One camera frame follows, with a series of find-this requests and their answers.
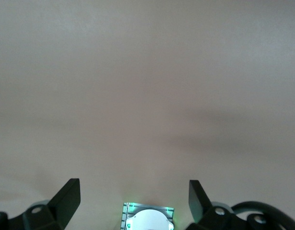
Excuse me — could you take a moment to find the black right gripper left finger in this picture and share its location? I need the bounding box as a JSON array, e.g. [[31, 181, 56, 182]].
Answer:
[[22, 178, 81, 230]]

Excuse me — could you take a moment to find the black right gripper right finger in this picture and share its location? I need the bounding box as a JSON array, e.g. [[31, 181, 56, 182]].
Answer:
[[187, 180, 247, 230]]

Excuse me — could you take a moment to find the brown table cover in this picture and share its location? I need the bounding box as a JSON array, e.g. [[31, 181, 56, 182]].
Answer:
[[0, 0, 295, 230]]

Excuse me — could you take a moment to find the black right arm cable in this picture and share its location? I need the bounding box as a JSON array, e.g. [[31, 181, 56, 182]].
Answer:
[[230, 201, 295, 230]]

